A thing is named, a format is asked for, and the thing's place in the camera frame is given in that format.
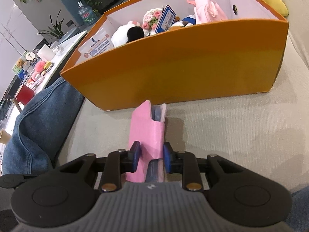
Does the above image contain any orange cardboard box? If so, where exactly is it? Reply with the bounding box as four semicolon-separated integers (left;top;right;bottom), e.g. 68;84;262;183
60;0;289;112

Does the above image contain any white lotion tube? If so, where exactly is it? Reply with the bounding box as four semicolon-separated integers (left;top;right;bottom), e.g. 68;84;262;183
78;28;115;59

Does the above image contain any red container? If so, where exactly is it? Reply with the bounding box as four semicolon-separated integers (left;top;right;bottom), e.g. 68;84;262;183
15;84;34;106

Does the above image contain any potted green plant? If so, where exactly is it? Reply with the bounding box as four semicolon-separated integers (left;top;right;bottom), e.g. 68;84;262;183
36;10;66;42

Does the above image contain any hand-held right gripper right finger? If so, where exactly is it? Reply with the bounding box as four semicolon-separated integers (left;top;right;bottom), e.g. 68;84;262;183
163;142;242;191

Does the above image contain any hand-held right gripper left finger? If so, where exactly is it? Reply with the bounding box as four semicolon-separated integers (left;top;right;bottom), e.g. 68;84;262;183
59;141;141;192

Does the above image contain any yellow small item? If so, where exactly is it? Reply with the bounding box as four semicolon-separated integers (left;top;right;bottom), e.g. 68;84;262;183
42;61;54;74

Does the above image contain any person's left leg in jeans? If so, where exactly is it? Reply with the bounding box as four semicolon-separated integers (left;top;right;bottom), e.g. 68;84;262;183
2;77;85;176

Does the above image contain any white fluffy plush toy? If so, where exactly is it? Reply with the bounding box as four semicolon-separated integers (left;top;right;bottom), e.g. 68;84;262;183
111;20;145;48

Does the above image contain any beige sofa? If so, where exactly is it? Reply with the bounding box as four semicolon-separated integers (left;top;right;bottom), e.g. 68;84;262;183
52;0;309;199

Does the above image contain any white marble table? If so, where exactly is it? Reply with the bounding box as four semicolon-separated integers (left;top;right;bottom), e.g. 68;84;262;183
0;30;88;150

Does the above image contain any crocheted bunny doll with flowers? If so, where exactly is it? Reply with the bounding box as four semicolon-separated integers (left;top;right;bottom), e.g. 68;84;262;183
142;8;165;37

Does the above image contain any large water bottle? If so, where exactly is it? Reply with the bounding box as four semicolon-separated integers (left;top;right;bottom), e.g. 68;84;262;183
77;1;98;25

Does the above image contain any pink package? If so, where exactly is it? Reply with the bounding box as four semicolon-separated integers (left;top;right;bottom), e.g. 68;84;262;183
126;100;167;183

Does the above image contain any pink plush toy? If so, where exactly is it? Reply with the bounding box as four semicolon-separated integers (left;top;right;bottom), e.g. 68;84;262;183
186;0;229;25

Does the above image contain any red panda plush toy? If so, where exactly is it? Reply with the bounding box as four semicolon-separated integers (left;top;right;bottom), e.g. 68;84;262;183
154;5;196;33

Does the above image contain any person's right leg in jeans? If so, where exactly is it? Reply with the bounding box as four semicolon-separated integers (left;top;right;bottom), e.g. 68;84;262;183
288;186;309;226

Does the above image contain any person's leg in jeans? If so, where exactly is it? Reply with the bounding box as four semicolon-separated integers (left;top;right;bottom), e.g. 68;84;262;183
2;77;85;176
288;186;309;226

